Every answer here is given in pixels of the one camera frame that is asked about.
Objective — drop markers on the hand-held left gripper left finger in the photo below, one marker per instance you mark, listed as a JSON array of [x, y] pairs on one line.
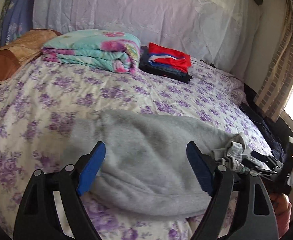
[[91, 170]]

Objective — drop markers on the blue printed cloth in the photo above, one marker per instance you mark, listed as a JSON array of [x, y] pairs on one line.
[[16, 17]]

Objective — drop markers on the folded blue jeans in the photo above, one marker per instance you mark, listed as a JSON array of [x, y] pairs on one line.
[[171, 70]]

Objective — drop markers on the dark navy clothes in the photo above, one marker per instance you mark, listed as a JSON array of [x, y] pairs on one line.
[[266, 130]]

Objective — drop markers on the folded red shorts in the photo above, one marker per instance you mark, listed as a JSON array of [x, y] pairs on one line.
[[169, 55]]

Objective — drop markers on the person's right hand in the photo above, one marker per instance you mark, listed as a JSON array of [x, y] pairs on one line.
[[280, 205]]

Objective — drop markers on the purple floral bedsheet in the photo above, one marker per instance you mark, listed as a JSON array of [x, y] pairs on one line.
[[61, 97]]

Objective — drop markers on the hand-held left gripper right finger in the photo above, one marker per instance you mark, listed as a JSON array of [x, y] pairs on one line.
[[199, 167]]

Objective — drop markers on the grey fleece sweater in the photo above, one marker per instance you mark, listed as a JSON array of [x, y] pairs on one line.
[[149, 160]]

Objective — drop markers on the folded floral quilt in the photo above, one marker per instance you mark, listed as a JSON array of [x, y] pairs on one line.
[[86, 50]]

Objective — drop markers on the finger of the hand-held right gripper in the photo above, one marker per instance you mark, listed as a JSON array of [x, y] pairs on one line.
[[254, 165], [261, 157]]

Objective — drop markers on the folded black garment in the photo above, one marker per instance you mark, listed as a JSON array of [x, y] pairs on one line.
[[146, 66]]

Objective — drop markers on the orange brown pillow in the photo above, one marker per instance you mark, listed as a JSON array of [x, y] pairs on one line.
[[16, 52]]

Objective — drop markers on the beige checked curtain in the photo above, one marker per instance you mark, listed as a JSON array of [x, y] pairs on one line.
[[279, 80]]

